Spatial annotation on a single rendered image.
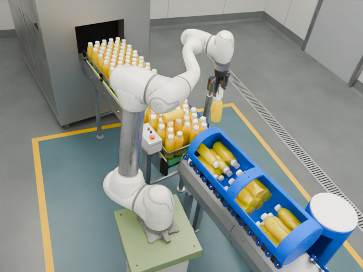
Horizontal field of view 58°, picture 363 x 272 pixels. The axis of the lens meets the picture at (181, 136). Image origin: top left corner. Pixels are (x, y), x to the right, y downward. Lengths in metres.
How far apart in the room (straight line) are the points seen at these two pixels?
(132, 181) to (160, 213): 0.21
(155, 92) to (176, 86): 0.09
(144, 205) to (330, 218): 1.11
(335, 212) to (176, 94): 1.31
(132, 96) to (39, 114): 3.02
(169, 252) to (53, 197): 1.83
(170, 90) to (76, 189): 2.25
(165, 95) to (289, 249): 0.98
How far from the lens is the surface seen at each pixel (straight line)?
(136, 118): 1.43
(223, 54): 1.74
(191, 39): 1.75
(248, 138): 4.04
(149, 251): 1.75
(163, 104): 1.25
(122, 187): 1.65
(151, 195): 1.59
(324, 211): 2.18
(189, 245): 1.77
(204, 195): 2.21
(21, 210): 3.35
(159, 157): 2.38
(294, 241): 1.77
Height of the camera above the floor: 2.60
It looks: 42 degrees down
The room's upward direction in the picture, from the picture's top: 7 degrees clockwise
